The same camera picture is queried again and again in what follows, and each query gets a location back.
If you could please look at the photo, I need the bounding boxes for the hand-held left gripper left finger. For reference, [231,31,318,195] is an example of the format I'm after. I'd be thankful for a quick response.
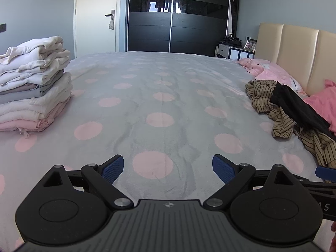
[43,154,134,211]

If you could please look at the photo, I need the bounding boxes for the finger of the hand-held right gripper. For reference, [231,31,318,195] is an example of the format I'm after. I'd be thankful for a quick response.
[297,166,336,193]

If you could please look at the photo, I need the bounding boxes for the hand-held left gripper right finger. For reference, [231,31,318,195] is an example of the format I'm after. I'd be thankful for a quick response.
[202,154,305,211]

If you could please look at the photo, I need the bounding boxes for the black garment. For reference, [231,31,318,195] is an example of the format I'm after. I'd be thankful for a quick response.
[270,83,332,141]

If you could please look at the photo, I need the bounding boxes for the stack of folded pale clothes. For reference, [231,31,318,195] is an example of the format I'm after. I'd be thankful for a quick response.
[0,35,73,137]

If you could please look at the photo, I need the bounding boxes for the hanging clothes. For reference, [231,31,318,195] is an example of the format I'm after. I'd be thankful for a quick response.
[226,0,240,37]

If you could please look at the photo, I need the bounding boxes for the pink cloth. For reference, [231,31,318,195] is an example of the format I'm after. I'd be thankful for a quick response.
[303,79,336,134]

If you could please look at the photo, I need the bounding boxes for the olive striped garment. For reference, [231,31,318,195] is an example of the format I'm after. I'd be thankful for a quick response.
[245,80,336,168]

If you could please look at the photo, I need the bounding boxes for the grey pink-dotted blanket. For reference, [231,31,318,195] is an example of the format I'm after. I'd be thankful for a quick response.
[0,51,336,252]

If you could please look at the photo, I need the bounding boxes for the pink pillow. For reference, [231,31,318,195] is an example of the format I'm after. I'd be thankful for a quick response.
[238,58,307,96]

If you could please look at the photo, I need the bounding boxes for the white nightstand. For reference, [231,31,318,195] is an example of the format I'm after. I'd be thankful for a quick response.
[215,44,255,60]

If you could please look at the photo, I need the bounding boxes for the beige padded headboard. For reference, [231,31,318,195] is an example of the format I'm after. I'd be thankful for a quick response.
[253,23,336,96]

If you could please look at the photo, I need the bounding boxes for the black bag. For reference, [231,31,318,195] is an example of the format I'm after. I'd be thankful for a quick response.
[219,37,243,48]

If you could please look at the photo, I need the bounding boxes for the white door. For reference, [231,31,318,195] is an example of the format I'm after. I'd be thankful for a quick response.
[73,0,120,59]

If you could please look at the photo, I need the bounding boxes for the black sliding wardrobe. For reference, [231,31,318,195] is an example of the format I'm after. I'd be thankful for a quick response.
[127,0,231,56]

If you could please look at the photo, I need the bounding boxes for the metal door handle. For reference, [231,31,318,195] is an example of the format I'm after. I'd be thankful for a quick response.
[105,9,115,30]

